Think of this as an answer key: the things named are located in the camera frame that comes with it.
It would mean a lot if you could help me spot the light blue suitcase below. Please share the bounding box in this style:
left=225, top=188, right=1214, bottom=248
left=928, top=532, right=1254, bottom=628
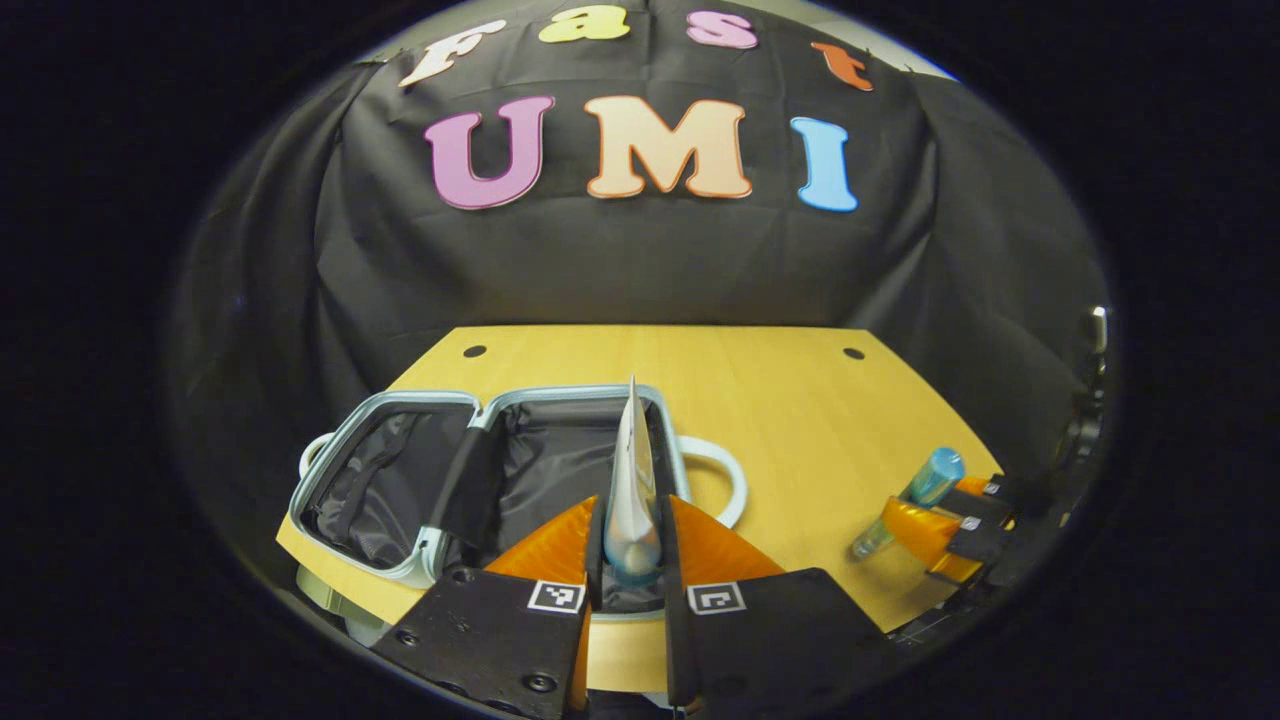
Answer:
left=288, top=383, right=749, bottom=626

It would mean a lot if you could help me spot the blue capped clear bottle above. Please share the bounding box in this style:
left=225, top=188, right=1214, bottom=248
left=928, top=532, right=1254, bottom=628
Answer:
left=850, top=446, right=967, bottom=562

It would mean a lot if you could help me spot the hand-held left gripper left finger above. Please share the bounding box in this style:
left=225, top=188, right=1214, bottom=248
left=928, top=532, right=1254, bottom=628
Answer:
left=372, top=493, right=607, bottom=720

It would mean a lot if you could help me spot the black backdrop cloth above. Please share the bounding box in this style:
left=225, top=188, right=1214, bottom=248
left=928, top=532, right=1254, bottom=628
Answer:
left=168, top=0, right=1113, bottom=561

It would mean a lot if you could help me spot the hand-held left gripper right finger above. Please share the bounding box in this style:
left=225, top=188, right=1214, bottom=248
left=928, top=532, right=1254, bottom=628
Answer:
left=655, top=493, right=906, bottom=720

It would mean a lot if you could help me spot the silver skincare tube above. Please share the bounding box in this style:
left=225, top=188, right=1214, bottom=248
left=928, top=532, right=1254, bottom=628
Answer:
left=603, top=375, right=664, bottom=588

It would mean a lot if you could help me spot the pale plastic object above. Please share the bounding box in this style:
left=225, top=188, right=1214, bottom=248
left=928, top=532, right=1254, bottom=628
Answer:
left=295, top=563, right=393, bottom=649

